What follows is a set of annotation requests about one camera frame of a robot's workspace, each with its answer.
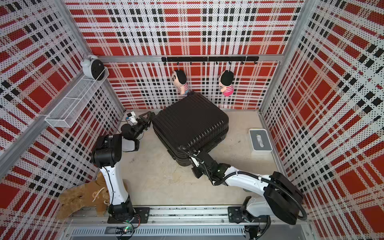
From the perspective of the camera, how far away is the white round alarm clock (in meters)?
0.78

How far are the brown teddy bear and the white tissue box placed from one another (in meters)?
0.87

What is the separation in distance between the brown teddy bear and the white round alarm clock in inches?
21.9

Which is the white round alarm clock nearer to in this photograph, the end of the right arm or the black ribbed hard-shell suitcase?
the black ribbed hard-shell suitcase

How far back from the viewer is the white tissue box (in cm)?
95

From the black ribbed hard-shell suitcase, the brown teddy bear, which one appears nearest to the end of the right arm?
the black ribbed hard-shell suitcase

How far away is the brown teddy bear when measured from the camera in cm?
71

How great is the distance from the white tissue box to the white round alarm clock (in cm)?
100
